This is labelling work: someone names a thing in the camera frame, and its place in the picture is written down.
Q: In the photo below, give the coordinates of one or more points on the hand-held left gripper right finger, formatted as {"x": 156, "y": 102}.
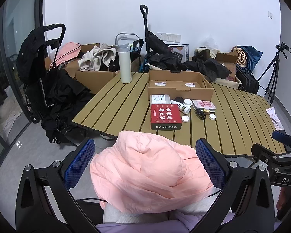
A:
{"x": 209, "y": 163}

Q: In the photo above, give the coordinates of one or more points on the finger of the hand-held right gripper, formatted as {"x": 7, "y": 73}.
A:
{"x": 282, "y": 136}
{"x": 264, "y": 151}

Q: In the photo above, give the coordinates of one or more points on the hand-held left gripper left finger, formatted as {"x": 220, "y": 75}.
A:
{"x": 79, "y": 163}

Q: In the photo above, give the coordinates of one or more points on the white round lid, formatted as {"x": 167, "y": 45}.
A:
{"x": 212, "y": 116}
{"x": 185, "y": 118}

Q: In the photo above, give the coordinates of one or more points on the pink printed box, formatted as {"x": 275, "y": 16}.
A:
{"x": 203, "y": 104}

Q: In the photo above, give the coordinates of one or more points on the white plastic bottle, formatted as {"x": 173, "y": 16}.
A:
{"x": 183, "y": 107}

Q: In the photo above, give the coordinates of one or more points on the red printed carton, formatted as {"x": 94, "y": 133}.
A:
{"x": 165, "y": 116}

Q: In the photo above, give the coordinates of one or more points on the white wet wipes pack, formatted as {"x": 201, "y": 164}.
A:
{"x": 160, "y": 98}

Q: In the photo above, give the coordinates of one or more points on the shallow cardboard tray box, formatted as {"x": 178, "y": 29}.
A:
{"x": 179, "y": 77}

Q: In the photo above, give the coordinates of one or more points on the person's right hand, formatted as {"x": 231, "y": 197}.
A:
{"x": 280, "y": 199}

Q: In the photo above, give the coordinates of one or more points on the pink printed paper slip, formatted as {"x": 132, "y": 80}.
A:
{"x": 275, "y": 117}

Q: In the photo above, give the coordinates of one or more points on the pink puffer jacket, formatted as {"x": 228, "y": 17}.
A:
{"x": 148, "y": 172}

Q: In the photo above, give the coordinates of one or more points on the black tripod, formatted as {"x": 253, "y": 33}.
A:
{"x": 272, "y": 75}

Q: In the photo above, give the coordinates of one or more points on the black backpack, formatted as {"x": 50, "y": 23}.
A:
{"x": 247, "y": 81}

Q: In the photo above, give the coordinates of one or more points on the pile of black clothes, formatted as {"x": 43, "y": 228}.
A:
{"x": 160, "y": 52}
{"x": 63, "y": 97}

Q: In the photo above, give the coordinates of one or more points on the white canvas bag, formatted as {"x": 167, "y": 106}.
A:
{"x": 232, "y": 83}

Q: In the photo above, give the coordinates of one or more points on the lilac garment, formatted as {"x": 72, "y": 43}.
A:
{"x": 135, "y": 228}

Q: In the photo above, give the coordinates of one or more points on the blue bag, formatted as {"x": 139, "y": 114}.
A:
{"x": 254, "y": 54}

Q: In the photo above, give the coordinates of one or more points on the large open cardboard box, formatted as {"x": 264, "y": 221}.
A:
{"x": 94, "y": 77}

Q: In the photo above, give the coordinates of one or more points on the wicker lantern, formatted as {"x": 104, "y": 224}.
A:
{"x": 240, "y": 56}

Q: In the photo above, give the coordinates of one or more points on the brown cardboard box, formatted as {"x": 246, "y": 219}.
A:
{"x": 228, "y": 62}

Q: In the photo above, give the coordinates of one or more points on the beige crumpled garment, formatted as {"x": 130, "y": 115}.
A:
{"x": 97, "y": 56}

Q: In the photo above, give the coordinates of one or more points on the white thermos bottle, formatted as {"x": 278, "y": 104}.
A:
{"x": 125, "y": 63}

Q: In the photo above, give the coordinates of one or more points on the black stroller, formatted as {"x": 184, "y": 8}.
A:
{"x": 37, "y": 60}

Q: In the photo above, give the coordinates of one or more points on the beige tote bag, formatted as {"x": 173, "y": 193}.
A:
{"x": 206, "y": 52}

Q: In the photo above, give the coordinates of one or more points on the pink bag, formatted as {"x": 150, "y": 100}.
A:
{"x": 68, "y": 51}

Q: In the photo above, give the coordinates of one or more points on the printed product box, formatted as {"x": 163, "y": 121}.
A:
{"x": 180, "y": 49}

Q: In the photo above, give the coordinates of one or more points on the glass sliding door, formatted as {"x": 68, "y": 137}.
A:
{"x": 14, "y": 53}

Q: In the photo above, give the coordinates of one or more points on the white wall switch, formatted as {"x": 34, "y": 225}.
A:
{"x": 270, "y": 14}

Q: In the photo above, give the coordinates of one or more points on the white wall socket panel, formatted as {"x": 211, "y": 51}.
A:
{"x": 171, "y": 37}

